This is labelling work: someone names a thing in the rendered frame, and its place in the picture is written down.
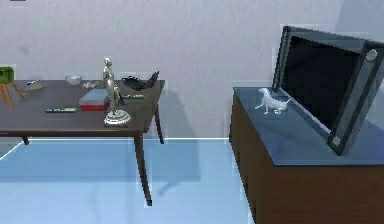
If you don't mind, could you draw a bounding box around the small white figurine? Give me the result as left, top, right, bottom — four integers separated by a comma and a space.
81, 80, 100, 90

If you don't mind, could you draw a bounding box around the red and grey box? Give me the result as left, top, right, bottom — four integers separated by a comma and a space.
78, 88, 112, 112

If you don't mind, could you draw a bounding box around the golden human statue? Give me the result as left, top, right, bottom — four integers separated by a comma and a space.
102, 57, 132, 127

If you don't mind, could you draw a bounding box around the pale glass bowl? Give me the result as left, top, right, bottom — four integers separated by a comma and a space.
64, 74, 83, 86

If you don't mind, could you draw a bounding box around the dark brown wooden table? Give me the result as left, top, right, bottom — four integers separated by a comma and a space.
0, 79, 166, 207

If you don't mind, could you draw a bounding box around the grey flat dish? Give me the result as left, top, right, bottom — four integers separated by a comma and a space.
21, 80, 48, 94

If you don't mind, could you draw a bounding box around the white dog figurine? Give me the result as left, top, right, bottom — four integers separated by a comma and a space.
254, 87, 292, 115

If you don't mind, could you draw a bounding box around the brown cabinet with grey top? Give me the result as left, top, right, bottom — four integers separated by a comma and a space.
229, 87, 384, 224

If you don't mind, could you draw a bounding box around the black television set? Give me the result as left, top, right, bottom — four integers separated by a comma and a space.
272, 25, 384, 157

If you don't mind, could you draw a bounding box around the black remote control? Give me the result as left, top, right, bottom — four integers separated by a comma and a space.
45, 106, 78, 114

